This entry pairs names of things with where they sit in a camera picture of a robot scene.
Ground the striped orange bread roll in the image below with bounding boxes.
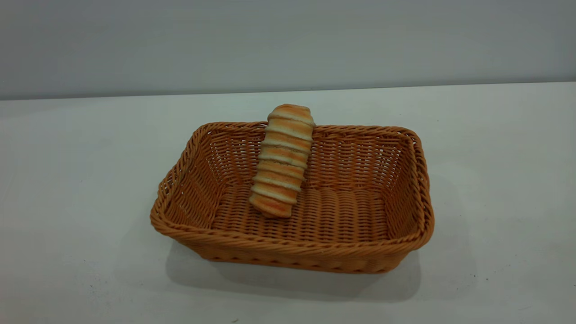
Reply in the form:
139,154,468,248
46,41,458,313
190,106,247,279
249,104,315,219

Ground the orange woven wicker basket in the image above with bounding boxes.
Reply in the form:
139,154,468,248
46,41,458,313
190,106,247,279
150,121,435,274

